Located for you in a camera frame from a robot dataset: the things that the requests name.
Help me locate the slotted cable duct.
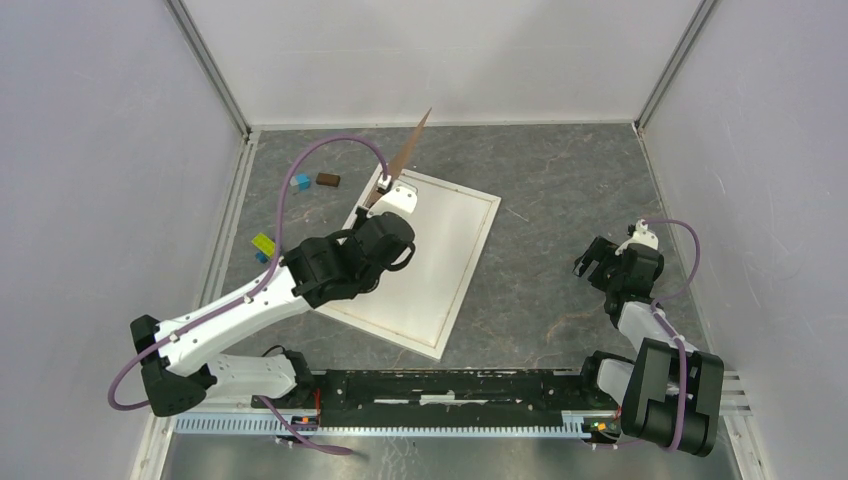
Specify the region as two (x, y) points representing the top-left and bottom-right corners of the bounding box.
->
(173, 412), (619, 440)

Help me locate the blue grey toy block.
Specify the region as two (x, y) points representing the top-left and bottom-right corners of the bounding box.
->
(289, 174), (312, 192)

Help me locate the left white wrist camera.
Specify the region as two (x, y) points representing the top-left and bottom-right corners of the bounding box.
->
(367, 176), (418, 219)

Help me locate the brown cardboard backing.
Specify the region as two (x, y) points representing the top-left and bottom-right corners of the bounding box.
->
(364, 108), (432, 208)

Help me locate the sunset landscape photo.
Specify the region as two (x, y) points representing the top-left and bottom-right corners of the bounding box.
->
(327, 177), (493, 349)

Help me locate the toy brick car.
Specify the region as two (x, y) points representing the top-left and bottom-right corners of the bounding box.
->
(251, 233), (277, 265)

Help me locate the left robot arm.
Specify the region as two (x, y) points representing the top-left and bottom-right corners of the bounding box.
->
(130, 213), (415, 417)

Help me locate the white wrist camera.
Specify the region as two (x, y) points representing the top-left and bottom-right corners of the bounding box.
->
(615, 219), (659, 256)
(367, 176), (418, 219)

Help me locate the brown toy block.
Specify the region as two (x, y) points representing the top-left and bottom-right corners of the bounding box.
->
(315, 172), (341, 188)

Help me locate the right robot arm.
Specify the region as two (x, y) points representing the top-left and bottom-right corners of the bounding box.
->
(573, 236), (725, 457)

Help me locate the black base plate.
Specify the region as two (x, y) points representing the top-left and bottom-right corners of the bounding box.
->
(270, 369), (618, 427)

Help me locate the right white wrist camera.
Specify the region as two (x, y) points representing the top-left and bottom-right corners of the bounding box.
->
(615, 219), (659, 256)

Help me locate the white picture frame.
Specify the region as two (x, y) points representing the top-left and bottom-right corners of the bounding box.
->
(314, 166), (502, 362)

